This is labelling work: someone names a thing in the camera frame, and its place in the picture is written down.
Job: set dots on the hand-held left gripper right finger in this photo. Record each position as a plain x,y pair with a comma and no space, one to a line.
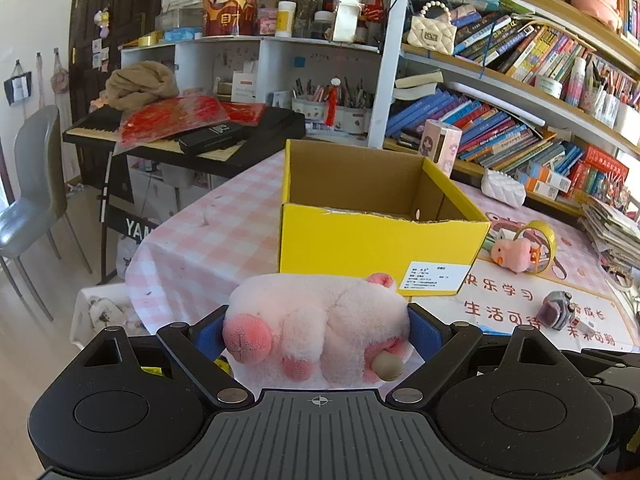
425,329

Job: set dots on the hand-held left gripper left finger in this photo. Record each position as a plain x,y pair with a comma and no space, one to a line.
207,337

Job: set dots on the large pale pink plush pig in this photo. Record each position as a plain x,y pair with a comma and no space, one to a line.
310,310

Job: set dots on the yellow cardboard box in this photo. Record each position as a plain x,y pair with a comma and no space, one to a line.
350,245

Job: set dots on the small pink plush toy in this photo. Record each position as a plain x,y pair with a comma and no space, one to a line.
512,254

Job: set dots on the yellow tape roll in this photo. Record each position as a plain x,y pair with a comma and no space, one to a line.
550,240

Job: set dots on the printed desk mat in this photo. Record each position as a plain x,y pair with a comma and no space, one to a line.
500,305

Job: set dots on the pink checked tablecloth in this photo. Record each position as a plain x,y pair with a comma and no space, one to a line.
210,240

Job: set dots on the white floor bin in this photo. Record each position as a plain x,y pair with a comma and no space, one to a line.
100,310

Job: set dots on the black keyboard stand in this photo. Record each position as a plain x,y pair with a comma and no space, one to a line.
129,225

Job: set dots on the white quilted pouch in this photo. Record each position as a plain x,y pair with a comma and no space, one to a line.
502,188

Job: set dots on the pink cartoon girl box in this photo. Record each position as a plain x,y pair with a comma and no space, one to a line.
440,146

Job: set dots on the black flat box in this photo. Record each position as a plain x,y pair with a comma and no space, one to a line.
210,137

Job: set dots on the row of blue books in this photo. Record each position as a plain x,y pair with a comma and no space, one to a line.
490,132

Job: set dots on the stack of magazines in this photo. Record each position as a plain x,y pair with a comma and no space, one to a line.
612,230

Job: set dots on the black electric keyboard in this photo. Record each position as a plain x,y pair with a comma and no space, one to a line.
270,127

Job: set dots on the red plastic packet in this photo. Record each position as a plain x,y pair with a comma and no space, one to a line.
170,117

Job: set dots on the white pen holder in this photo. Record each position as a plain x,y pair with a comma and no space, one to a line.
350,117

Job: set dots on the small red packet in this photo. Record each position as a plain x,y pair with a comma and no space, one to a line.
245,112

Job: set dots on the grey chair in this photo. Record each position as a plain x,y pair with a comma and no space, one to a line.
37,175

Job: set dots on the red hanging tassel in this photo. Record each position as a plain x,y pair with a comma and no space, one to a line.
331,105

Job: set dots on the white box red label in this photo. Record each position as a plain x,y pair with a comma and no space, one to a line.
245,89

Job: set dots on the beige crumpled cloth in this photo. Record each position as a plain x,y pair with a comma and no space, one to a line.
140,85

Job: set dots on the wooden bookshelf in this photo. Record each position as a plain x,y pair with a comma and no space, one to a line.
387,60

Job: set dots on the white shelf unit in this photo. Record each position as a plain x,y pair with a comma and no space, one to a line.
200,57

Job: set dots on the white quilted pearl handbag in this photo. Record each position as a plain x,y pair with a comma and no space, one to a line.
432,35

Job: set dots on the pink hanging bag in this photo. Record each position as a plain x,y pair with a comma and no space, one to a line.
60,80

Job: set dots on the row of leaning books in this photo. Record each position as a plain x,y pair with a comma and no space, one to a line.
530,45

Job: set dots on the blue tissue pack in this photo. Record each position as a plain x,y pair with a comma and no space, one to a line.
182,35

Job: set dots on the black hanging bag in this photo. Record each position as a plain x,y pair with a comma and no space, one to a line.
17,87

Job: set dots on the white carton-shaped box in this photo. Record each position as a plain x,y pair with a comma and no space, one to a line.
347,17

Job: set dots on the white bottle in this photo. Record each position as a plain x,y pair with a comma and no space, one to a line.
285,20

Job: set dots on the red figure-print can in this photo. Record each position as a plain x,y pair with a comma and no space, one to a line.
230,7

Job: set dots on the pink doll door hanger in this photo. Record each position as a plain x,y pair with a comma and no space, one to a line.
102,20

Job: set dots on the dark brown door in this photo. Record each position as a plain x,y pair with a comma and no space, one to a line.
125,5

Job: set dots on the pink plush on bookshelf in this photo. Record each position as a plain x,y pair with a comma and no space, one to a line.
595,2

